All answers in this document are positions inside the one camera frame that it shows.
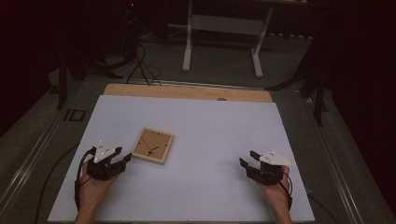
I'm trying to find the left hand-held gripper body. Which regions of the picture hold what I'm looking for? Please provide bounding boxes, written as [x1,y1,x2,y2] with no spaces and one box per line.
[86,139,127,181]

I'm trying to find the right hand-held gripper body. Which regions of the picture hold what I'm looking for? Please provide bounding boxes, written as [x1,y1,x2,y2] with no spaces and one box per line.
[246,149,296,187]

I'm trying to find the wooden picture frame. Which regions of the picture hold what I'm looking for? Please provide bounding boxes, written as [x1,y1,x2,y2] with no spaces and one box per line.
[132,126,175,165]

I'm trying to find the person's right hand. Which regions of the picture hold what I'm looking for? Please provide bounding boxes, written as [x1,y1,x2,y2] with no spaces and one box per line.
[256,165,292,216]

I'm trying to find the person's left hand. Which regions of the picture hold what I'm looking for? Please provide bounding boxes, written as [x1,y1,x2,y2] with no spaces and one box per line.
[77,169,118,216]

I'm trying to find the black floor socket plate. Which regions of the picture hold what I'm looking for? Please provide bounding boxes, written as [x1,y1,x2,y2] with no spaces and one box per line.
[64,108,87,123]

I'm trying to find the white table mat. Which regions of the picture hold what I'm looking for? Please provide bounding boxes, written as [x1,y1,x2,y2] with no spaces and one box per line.
[48,94,316,223]

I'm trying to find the black tripod stand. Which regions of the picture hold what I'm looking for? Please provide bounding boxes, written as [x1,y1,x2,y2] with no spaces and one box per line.
[265,40,330,127]
[46,46,125,110]

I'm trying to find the white metal stand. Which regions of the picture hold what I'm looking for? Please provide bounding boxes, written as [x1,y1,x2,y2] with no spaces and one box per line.
[167,0,312,78]

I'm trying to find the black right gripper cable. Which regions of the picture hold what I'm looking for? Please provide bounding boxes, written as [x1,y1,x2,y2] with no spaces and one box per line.
[278,171,294,211]

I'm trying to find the thin black floor cable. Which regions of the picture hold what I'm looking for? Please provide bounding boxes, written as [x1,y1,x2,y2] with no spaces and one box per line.
[33,142,80,224]
[306,193,342,224]

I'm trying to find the metal floor rail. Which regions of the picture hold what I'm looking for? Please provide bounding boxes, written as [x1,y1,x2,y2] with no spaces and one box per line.
[102,77,269,91]
[0,105,68,213]
[300,92,365,224]

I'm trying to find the black floor cable bundle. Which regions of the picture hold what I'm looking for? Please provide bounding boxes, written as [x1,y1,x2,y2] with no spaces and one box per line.
[125,40,163,87]

